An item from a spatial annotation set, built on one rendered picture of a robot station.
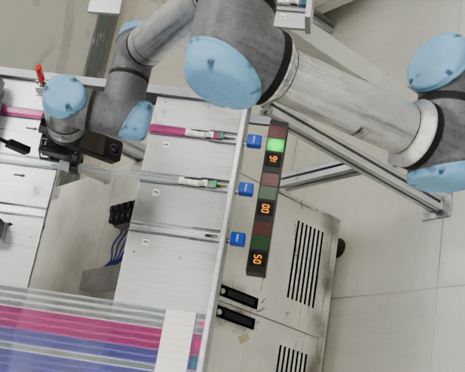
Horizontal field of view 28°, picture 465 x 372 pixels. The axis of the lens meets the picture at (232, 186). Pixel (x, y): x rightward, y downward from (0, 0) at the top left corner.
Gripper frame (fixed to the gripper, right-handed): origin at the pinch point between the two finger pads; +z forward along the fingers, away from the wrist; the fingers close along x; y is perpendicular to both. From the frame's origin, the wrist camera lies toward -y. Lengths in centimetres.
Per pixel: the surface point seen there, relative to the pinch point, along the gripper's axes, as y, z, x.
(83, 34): 33, 188, -132
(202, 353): -31.9, -7.3, 35.3
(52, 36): 44, 180, -124
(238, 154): -31.9, -7.4, -6.7
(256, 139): -35.2, -7.0, -11.1
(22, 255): 7.3, 2.5, 20.5
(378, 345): -81, 50, 14
